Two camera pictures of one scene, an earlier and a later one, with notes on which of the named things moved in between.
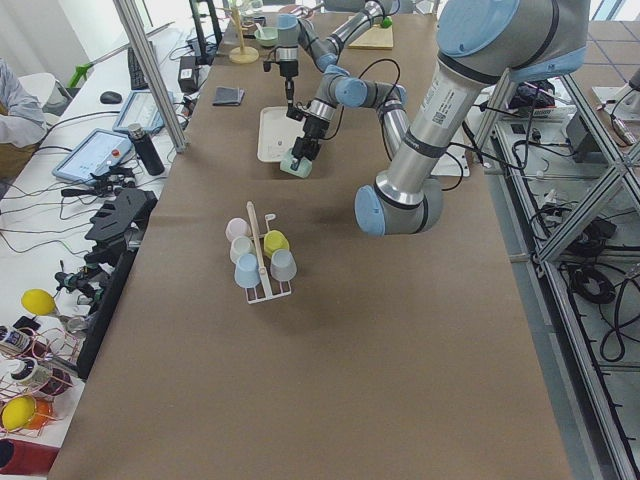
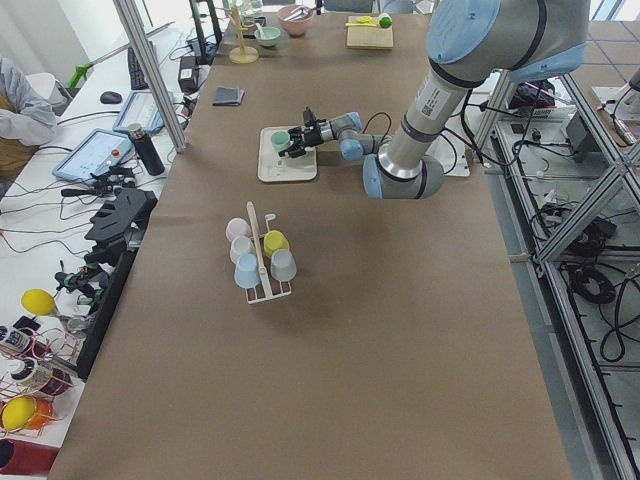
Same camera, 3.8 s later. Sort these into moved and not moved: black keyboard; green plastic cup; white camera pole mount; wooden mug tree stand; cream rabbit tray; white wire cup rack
Moved: green plastic cup; cream rabbit tray
Not moved: white wire cup rack; wooden mug tree stand; white camera pole mount; black keyboard
